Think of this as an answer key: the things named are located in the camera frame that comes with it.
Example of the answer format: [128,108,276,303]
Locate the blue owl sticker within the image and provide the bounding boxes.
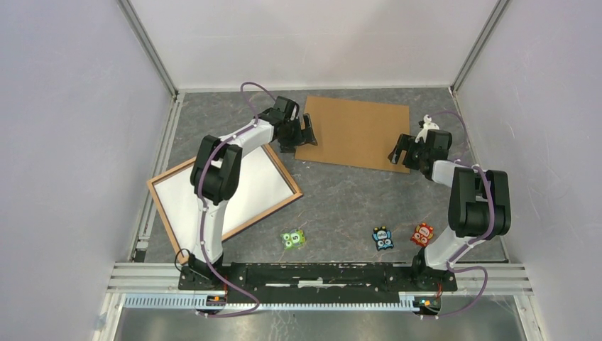
[372,226,394,251]

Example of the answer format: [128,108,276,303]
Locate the white slotted cable duct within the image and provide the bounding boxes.
[124,293,441,313]

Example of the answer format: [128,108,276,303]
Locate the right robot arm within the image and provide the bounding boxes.
[388,130,512,290]

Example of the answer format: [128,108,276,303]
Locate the wooden picture frame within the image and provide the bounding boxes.
[146,143,305,266]

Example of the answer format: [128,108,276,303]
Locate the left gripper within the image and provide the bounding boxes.
[279,114,318,154]

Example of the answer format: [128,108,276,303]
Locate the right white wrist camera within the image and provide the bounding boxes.
[415,114,439,143]

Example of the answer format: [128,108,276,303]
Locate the green owl sticker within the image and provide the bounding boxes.
[280,229,306,250]

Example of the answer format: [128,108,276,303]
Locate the red owl sticker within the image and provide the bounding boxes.
[410,222,434,247]

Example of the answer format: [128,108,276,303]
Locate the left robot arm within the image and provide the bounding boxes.
[187,96,317,290]

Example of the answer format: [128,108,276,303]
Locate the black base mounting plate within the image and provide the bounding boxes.
[178,262,458,305]

